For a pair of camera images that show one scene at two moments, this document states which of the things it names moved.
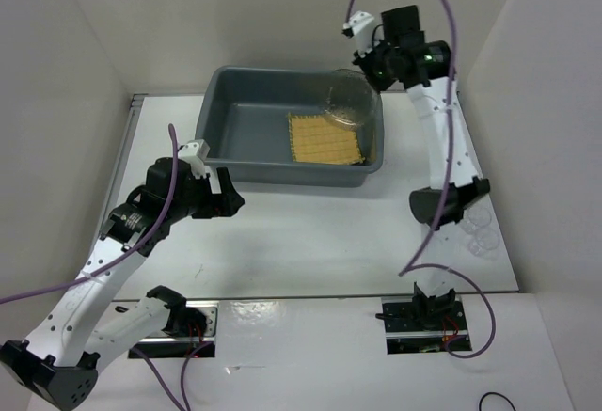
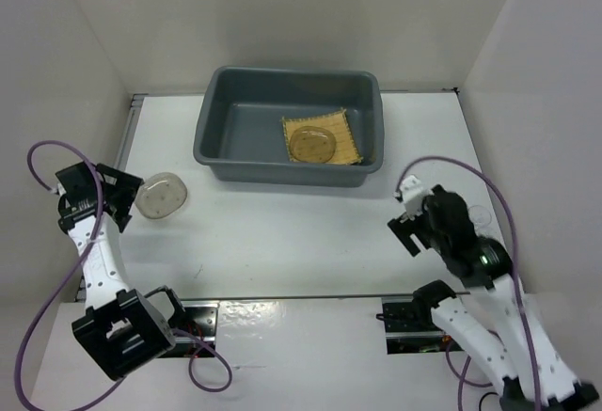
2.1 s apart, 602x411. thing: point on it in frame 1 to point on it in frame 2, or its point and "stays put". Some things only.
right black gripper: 381,84 to 403,227
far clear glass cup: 473,218 stays put
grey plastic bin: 243,118 stays put
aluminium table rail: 134,103 stays put
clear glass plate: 353,100 to 312,144
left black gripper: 224,204 to 126,185
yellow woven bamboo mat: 316,138 stays put
